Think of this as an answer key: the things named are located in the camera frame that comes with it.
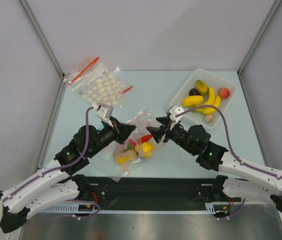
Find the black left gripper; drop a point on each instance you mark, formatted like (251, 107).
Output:
(120, 130)

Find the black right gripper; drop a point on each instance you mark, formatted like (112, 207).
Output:
(166, 132)

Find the red grape bunch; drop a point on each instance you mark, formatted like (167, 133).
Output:
(131, 142)

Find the red chili pepper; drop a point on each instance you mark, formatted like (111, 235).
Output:
(146, 138)

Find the clear bag pink dots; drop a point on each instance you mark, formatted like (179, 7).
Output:
(107, 165)
(141, 120)

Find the yellow pepper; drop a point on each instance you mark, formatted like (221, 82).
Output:
(126, 156)

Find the yellow pear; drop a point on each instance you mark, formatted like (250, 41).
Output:
(144, 150)

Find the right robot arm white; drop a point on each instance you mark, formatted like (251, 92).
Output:
(259, 182)

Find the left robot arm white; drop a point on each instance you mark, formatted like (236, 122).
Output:
(59, 181)

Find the clear bag cream dots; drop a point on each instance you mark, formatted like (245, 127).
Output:
(102, 85)

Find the clear bag red zipper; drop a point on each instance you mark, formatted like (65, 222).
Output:
(83, 68)

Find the yellow banana bunch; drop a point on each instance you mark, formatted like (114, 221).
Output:
(213, 100)

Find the dark purple fruit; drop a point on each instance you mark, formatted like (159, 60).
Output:
(193, 92)

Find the garlic bulb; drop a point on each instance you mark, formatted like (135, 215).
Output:
(208, 118)

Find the green yellow mango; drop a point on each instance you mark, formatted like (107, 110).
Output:
(201, 87)

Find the white plastic fruit basket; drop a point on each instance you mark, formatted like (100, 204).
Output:
(212, 80)

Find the red orange peach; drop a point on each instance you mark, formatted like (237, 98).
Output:
(224, 93)

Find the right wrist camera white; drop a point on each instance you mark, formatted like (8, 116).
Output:
(172, 113)

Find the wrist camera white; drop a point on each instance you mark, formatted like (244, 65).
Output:
(172, 113)
(104, 113)

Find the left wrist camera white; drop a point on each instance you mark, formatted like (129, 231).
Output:
(104, 113)

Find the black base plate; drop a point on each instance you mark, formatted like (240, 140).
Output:
(155, 190)

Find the grey cable duct rail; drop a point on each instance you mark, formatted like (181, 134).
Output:
(144, 207)

